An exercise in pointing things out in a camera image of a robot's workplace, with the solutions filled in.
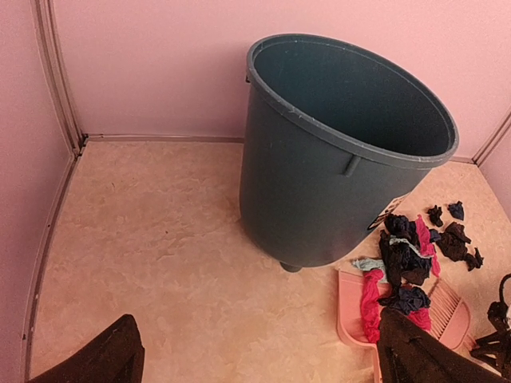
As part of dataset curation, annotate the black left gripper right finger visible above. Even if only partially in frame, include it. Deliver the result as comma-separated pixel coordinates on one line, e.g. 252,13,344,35
377,308,506,383

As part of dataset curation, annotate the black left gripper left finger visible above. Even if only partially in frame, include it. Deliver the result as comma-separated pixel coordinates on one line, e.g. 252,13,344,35
31,314,145,382

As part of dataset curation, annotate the pink plastic dustpan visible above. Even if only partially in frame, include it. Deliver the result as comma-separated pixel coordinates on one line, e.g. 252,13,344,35
336,267,472,352

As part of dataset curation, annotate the magenta scrap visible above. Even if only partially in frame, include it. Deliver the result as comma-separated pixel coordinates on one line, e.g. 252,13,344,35
360,269,384,344

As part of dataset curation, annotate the pink hand brush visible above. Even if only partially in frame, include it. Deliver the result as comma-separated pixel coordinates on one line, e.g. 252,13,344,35
429,278,471,351

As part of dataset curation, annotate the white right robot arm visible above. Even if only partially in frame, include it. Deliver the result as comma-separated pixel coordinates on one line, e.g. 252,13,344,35
469,274,510,380

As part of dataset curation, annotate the mixed dark scrap pile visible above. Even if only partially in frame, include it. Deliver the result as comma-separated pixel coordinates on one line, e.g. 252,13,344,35
378,214,432,288

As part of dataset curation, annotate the light blue paper scrap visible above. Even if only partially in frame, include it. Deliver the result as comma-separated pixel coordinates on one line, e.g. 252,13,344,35
351,258,388,283

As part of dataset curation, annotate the magenta paper scrap strip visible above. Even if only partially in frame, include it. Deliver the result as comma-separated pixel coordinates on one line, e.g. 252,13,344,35
415,215,441,278

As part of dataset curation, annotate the large black paper scrap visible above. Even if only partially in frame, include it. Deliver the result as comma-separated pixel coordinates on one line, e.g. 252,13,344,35
436,222,484,271

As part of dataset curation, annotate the small black paper scrap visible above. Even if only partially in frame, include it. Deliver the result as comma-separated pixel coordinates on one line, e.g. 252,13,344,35
427,205,443,227

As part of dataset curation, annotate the dark blue paper scrap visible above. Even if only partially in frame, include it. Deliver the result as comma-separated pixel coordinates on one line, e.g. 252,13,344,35
447,201,465,221

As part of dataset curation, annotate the teal plastic waste bin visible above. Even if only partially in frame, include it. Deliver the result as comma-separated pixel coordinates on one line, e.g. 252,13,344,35
239,34,459,272

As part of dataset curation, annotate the right aluminium corner post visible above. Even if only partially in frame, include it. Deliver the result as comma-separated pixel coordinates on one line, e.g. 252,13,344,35
473,113,511,167

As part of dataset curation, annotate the aluminium corner post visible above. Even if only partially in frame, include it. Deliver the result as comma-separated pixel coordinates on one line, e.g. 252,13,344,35
30,0,87,158
473,113,511,167

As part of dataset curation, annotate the left aluminium corner post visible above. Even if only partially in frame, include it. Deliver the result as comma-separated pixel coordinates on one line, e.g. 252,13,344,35
30,0,87,158

